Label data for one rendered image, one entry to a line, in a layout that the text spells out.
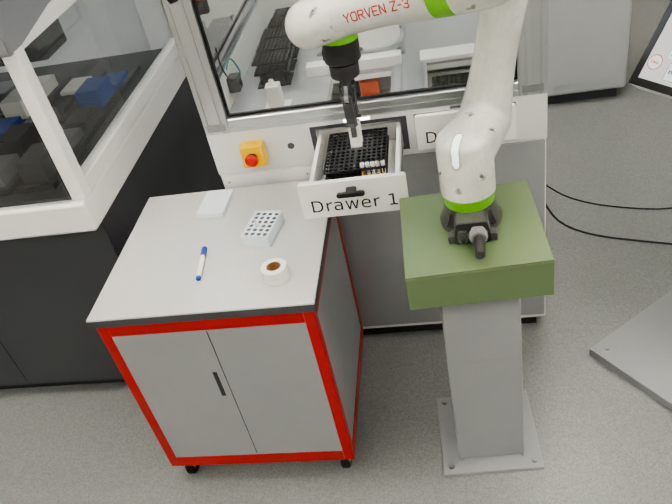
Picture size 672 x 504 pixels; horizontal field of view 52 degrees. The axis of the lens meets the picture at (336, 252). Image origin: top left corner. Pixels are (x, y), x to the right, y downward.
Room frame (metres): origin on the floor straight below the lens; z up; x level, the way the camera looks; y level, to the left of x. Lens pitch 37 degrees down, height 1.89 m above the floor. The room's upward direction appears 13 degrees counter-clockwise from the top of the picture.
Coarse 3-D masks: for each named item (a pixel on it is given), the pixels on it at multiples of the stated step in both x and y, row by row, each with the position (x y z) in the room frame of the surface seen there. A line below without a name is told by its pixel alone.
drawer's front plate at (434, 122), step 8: (512, 104) 1.75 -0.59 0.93; (440, 112) 1.80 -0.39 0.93; (448, 112) 1.79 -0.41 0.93; (456, 112) 1.78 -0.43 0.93; (512, 112) 1.74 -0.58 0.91; (416, 120) 1.80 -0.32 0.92; (424, 120) 1.80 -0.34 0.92; (432, 120) 1.79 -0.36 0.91; (440, 120) 1.79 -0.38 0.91; (448, 120) 1.78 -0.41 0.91; (512, 120) 1.74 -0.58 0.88; (416, 128) 1.80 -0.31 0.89; (424, 128) 1.80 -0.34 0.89; (432, 128) 1.79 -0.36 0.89; (440, 128) 1.79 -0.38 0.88; (512, 128) 1.74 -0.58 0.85; (416, 136) 1.81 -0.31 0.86; (424, 136) 1.80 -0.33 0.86; (432, 136) 1.79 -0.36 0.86; (512, 136) 1.74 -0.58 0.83; (424, 144) 1.80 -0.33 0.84; (432, 144) 1.80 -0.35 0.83
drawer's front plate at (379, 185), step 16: (368, 176) 1.55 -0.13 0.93; (384, 176) 1.53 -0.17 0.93; (400, 176) 1.52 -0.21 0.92; (304, 192) 1.58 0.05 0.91; (320, 192) 1.57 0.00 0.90; (336, 192) 1.56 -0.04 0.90; (368, 192) 1.54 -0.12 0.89; (384, 192) 1.53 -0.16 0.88; (400, 192) 1.52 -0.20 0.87; (304, 208) 1.58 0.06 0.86; (320, 208) 1.57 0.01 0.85; (352, 208) 1.55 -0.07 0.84; (368, 208) 1.54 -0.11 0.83; (384, 208) 1.53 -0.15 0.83
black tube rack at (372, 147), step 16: (384, 128) 1.84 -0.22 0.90; (336, 144) 1.81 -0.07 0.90; (368, 144) 1.76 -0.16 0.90; (384, 144) 1.75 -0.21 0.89; (336, 160) 1.72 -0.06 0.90; (352, 160) 1.69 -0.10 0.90; (368, 160) 1.72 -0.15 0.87; (384, 160) 1.66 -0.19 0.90; (336, 176) 1.68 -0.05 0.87; (352, 176) 1.66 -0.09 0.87
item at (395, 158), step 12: (396, 120) 1.88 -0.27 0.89; (324, 132) 1.92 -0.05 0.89; (336, 132) 1.91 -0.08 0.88; (396, 132) 1.81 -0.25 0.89; (324, 144) 1.90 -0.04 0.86; (396, 144) 1.74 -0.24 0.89; (324, 156) 1.86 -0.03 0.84; (396, 156) 1.67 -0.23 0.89; (312, 168) 1.71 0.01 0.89; (396, 168) 1.61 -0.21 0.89; (312, 180) 1.65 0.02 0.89
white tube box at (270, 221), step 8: (256, 216) 1.69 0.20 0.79; (264, 216) 1.68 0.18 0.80; (272, 216) 1.67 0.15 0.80; (280, 216) 1.67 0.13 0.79; (248, 224) 1.65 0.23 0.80; (264, 224) 1.64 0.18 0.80; (272, 224) 1.63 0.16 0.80; (280, 224) 1.65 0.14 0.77; (248, 232) 1.62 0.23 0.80; (256, 232) 1.61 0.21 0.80; (264, 232) 1.60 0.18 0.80; (272, 232) 1.60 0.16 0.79; (248, 240) 1.59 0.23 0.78; (256, 240) 1.58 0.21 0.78; (264, 240) 1.57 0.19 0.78; (272, 240) 1.59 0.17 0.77
